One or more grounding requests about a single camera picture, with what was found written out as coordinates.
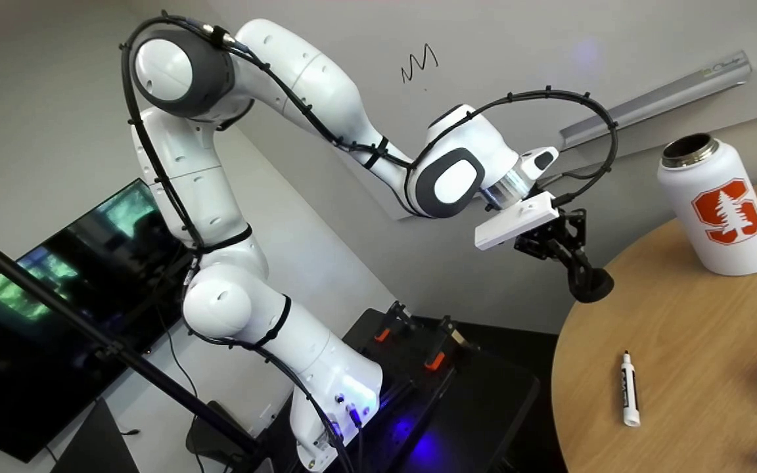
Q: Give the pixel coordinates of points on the black tripod pole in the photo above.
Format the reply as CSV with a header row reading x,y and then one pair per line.
x,y
80,318

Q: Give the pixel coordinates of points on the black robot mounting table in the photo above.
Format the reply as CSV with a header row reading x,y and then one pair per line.
x,y
475,410

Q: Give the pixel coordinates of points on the white wall whiteboard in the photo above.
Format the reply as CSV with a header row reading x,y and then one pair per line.
x,y
657,35

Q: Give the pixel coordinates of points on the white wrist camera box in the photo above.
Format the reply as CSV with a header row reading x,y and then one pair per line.
x,y
513,223

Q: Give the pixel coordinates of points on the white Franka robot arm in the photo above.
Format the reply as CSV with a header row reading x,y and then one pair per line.
x,y
222,305

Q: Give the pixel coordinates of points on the black flat screen monitor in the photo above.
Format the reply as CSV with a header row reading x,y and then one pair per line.
x,y
37,351

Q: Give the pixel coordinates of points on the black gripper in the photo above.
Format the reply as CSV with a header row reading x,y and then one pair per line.
x,y
553,231

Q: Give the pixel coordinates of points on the white bottle with red logo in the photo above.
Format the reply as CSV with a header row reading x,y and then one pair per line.
x,y
720,219

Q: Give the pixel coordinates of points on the white marker pen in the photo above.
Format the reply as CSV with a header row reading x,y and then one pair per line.
x,y
630,392

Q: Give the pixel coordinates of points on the black bottle lid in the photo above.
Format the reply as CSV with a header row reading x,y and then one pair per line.
x,y
591,285

